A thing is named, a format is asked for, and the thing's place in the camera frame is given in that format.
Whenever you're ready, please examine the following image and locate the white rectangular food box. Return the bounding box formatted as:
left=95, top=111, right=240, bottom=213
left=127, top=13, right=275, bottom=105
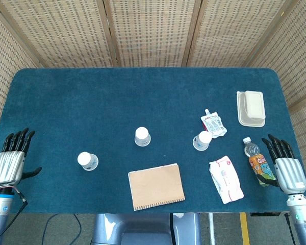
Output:
left=244, top=90, right=267, bottom=120

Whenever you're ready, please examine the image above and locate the grey robot torso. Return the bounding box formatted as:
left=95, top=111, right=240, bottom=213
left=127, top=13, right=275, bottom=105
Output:
left=91, top=213, right=202, bottom=245

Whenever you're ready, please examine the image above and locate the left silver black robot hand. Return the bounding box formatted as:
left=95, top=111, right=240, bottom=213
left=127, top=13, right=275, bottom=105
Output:
left=0, top=127, right=43, bottom=185

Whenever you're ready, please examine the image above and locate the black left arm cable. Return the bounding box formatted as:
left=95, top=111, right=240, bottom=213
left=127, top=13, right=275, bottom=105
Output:
left=0, top=188, right=29, bottom=245

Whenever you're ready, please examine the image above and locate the white paper cup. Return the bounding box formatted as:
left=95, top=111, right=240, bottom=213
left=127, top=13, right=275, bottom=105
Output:
left=192, top=131, right=213, bottom=151
left=135, top=127, right=151, bottom=148
left=77, top=152, right=99, bottom=172

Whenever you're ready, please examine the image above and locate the white pink tissue pack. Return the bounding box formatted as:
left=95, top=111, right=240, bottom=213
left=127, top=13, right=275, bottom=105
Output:
left=209, top=155, right=245, bottom=205

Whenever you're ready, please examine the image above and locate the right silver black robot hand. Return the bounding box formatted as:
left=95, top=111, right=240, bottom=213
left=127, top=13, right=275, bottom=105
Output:
left=260, top=134, right=306, bottom=196

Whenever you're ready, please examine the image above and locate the orange label drink bottle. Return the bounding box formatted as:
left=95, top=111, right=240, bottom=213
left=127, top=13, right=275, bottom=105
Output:
left=242, top=137, right=276, bottom=187

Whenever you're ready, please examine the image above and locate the white spouted drink pouch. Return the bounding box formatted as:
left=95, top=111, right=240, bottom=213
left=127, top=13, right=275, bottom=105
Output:
left=200, top=109, right=228, bottom=139

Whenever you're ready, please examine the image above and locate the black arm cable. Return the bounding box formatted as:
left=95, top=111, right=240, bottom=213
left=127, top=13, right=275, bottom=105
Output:
left=0, top=188, right=29, bottom=245
left=284, top=213, right=298, bottom=245

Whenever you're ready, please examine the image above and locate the brown spiral notebook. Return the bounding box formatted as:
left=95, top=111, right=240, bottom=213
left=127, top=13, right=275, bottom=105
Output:
left=127, top=163, right=186, bottom=212

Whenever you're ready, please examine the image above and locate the bamboo folding screen panel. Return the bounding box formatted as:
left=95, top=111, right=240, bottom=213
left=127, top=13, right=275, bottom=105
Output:
left=187, top=0, right=300, bottom=67
left=0, top=5, right=43, bottom=123
left=0, top=0, right=118, bottom=68
left=247, top=0, right=306, bottom=143
left=103, top=0, right=203, bottom=67

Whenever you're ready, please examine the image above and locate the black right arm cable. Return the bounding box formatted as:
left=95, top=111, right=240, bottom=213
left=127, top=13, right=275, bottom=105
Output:
left=284, top=213, right=298, bottom=245

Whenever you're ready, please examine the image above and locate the blue table cloth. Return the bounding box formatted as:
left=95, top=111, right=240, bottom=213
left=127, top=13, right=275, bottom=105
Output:
left=0, top=67, right=306, bottom=215

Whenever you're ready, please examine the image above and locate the black floor cable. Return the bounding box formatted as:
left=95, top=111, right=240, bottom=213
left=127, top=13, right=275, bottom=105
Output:
left=42, top=213, right=82, bottom=245

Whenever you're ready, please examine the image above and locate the beige food container tray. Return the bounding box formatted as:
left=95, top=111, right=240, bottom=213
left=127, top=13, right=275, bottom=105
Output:
left=236, top=91, right=266, bottom=128

